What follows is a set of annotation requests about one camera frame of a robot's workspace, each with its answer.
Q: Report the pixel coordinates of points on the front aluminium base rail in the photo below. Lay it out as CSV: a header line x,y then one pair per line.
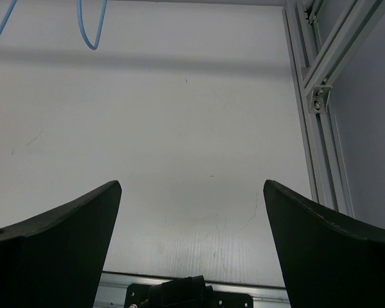
x,y
113,286

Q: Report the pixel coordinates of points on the right aluminium frame post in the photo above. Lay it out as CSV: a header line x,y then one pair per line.
x,y
315,66

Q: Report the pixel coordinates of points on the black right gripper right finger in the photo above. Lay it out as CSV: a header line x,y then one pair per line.
x,y
327,259

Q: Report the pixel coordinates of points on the blue wire hanger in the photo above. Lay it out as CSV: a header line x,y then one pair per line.
x,y
91,33
7,15

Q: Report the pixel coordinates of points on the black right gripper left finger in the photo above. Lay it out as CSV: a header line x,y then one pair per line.
x,y
55,259

